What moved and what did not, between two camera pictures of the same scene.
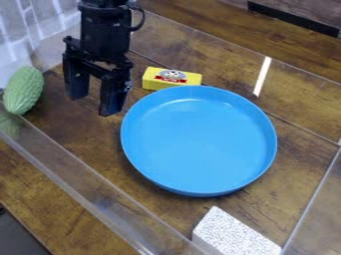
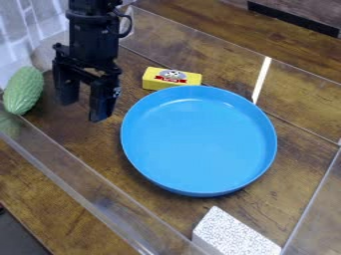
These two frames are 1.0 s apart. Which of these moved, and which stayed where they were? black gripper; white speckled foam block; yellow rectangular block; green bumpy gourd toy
Moved: black gripper
Stayed: white speckled foam block; yellow rectangular block; green bumpy gourd toy
